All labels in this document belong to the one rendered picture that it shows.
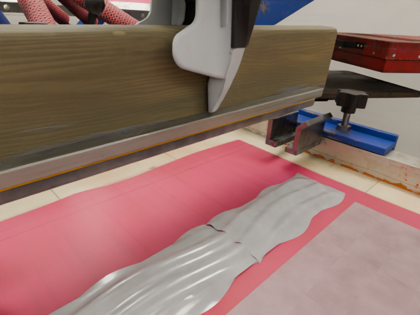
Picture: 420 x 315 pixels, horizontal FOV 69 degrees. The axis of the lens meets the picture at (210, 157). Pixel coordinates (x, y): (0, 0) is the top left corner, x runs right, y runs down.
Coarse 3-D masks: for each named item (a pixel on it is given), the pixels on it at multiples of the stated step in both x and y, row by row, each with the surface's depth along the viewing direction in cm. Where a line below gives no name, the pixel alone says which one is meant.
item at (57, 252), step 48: (96, 192) 36; (144, 192) 36; (0, 240) 28; (48, 240) 28; (96, 240) 29; (144, 240) 29; (0, 288) 23; (48, 288) 23; (240, 288) 24; (288, 288) 25
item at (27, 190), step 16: (272, 112) 35; (288, 112) 37; (224, 128) 30; (240, 128) 32; (160, 144) 25; (176, 144) 26; (112, 160) 22; (128, 160) 23; (64, 176) 20; (80, 176) 21; (0, 192) 18; (16, 192) 19; (32, 192) 19
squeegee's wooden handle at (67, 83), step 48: (0, 48) 15; (48, 48) 16; (96, 48) 18; (144, 48) 20; (288, 48) 31; (0, 96) 15; (48, 96) 17; (96, 96) 19; (144, 96) 21; (192, 96) 24; (240, 96) 28; (0, 144) 16; (48, 144) 18
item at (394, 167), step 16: (256, 128) 56; (288, 144) 52; (320, 144) 48; (336, 144) 46; (336, 160) 46; (352, 160) 45; (368, 160) 43; (384, 160) 41; (400, 160) 41; (416, 160) 41; (384, 176) 42; (400, 176) 41; (416, 176) 39; (416, 192) 40
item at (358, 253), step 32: (192, 160) 45; (224, 160) 46; (256, 160) 46; (160, 192) 37; (192, 192) 37; (224, 192) 37; (256, 192) 38; (352, 192) 39; (320, 224) 33; (352, 224) 33; (384, 224) 33; (416, 224) 34; (288, 256) 28; (320, 256) 28; (352, 256) 29; (384, 256) 29; (416, 256) 29; (320, 288) 25; (352, 288) 25; (384, 288) 25; (416, 288) 26
